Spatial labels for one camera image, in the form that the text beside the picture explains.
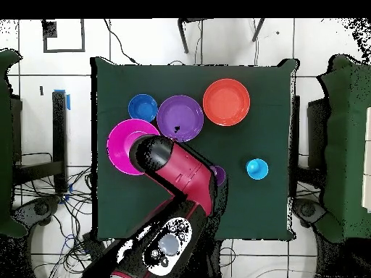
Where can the green-clothed side table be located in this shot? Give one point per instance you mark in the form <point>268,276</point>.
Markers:
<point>7,144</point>
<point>345,144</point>

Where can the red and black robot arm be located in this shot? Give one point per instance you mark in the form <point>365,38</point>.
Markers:
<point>179,170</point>

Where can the dark green tablecloth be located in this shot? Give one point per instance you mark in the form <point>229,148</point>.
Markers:
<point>130,208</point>

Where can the light blue plastic cup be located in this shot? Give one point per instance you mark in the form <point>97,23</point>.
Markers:
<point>257,168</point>

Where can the purple plastic cup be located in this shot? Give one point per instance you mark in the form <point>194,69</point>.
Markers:
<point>221,175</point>

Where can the large pink bowl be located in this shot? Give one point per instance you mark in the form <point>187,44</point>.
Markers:
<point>118,144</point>

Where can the black round machine base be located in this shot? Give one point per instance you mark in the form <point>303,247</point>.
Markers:
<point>308,210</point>
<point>40,208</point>

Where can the black camera stand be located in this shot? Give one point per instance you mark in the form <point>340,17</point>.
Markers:
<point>183,37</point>

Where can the wide orange bowl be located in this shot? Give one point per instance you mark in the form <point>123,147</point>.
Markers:
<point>226,102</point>

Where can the wide purple bowl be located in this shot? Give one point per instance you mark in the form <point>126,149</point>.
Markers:
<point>179,115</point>

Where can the black bench frame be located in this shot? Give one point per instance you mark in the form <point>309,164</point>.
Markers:
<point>317,130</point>
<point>59,139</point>

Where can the dark blue small bowl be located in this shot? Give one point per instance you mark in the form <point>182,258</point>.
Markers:
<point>143,107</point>

